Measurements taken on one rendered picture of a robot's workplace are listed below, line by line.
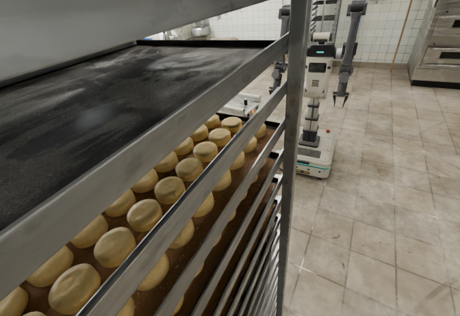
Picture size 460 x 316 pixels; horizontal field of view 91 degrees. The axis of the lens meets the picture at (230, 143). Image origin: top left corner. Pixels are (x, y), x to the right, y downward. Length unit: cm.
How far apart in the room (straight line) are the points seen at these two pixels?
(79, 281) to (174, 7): 31
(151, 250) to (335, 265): 189
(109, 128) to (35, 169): 7
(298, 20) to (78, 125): 38
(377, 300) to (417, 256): 51
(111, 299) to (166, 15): 21
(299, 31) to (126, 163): 38
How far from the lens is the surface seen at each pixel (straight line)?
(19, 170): 26
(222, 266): 41
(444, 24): 493
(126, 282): 23
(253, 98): 220
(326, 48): 226
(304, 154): 247
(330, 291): 197
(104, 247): 37
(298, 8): 46
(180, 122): 20
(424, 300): 217
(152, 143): 18
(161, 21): 19
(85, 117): 31
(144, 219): 37
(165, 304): 30
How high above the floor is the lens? 178
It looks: 35 degrees down
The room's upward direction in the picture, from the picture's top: 7 degrees counter-clockwise
